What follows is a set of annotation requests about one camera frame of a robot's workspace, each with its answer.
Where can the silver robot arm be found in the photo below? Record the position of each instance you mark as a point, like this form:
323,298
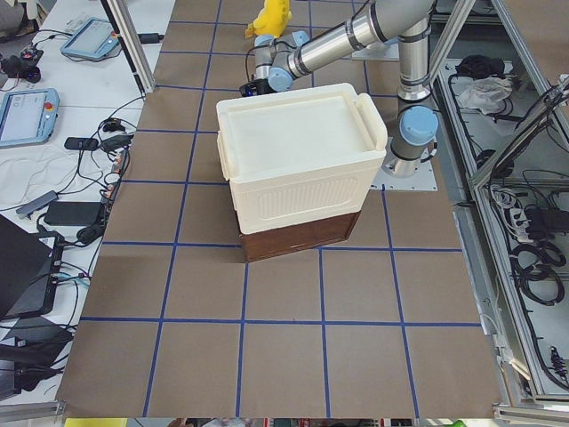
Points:
280,59

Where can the black power adapter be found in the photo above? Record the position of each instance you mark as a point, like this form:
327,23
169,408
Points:
72,213

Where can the dark brown wooden drawer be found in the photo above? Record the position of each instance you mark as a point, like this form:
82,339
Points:
267,244

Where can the aluminium frame post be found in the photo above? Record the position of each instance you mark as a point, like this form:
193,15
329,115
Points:
121,21

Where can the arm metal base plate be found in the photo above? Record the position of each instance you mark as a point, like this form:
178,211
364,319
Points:
422,179

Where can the blue teach pendant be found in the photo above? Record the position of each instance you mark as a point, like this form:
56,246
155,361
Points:
95,40
28,117

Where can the cream plastic storage box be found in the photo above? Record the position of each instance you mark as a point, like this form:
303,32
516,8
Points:
300,156

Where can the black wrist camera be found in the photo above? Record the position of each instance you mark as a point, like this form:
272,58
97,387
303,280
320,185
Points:
256,87

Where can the blue teach pendant near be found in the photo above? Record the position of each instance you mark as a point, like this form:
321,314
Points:
28,117

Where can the yellow plush dinosaur toy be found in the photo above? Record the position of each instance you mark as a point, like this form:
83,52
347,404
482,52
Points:
271,20

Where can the blue teach pendant far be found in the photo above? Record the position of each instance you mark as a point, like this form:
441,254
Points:
95,40

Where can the white crumpled cloth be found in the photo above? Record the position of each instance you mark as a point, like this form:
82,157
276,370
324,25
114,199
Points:
487,95

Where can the black laptop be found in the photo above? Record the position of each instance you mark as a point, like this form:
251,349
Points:
30,263

